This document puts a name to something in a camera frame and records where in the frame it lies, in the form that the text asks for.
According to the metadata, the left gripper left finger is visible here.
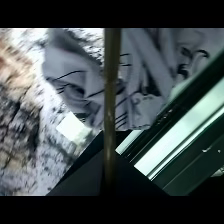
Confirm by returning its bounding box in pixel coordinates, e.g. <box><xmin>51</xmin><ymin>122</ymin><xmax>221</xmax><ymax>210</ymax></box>
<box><xmin>46</xmin><ymin>131</ymin><xmax>106</xmax><ymax>197</ymax></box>

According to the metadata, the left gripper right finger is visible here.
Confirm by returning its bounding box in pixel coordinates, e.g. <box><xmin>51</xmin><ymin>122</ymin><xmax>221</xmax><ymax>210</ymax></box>
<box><xmin>115</xmin><ymin>151</ymin><xmax>170</xmax><ymax>197</ymax></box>

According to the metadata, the purple printed long-sleeved shirt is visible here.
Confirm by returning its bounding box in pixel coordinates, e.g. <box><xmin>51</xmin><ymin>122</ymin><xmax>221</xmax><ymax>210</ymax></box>
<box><xmin>41</xmin><ymin>28</ymin><xmax>224</xmax><ymax>132</ymax></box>

